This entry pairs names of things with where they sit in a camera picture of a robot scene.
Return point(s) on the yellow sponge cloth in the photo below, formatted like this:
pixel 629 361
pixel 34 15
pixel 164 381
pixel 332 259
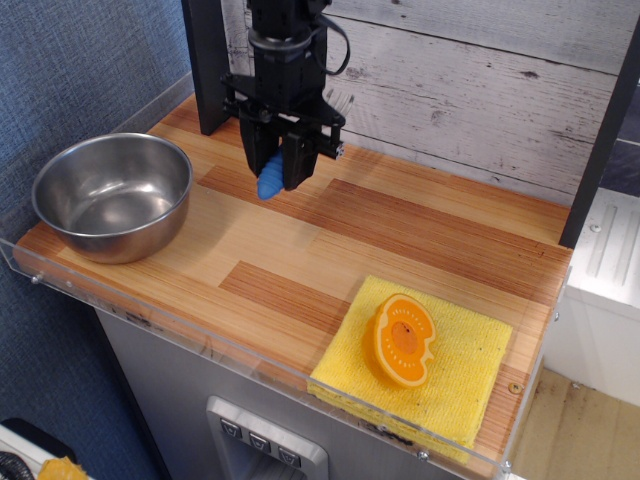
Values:
pixel 444 414

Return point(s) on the black vertical post left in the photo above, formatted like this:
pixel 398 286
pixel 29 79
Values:
pixel 206 39

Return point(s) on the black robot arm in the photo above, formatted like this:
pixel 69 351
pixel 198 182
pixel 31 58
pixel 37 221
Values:
pixel 281 19

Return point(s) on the blue handled metal fork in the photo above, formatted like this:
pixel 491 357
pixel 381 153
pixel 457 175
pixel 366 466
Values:
pixel 324 133

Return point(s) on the black vertical post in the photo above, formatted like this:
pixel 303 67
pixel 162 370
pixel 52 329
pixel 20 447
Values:
pixel 206 39
pixel 614 116

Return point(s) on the orange plastic pumpkin slice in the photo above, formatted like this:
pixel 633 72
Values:
pixel 397 342

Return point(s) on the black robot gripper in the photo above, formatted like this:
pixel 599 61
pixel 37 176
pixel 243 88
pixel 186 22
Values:
pixel 289 78

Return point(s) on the silver dispenser button panel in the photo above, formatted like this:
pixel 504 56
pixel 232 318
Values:
pixel 251 447

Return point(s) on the grey toy fridge cabinet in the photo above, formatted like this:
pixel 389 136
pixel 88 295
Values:
pixel 172 386

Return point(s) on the yellow object bottom left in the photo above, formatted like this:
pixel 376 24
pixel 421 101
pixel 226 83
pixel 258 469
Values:
pixel 61 469

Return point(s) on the white toy sink unit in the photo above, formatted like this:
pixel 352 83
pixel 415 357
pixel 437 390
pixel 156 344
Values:
pixel 594 337

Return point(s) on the clear acrylic edge guard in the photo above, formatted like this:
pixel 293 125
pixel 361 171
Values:
pixel 282 362

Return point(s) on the black vertical post right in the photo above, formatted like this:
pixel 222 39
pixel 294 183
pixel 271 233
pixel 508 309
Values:
pixel 614 116

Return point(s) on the stainless steel bowl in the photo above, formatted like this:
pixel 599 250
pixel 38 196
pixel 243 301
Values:
pixel 116 198

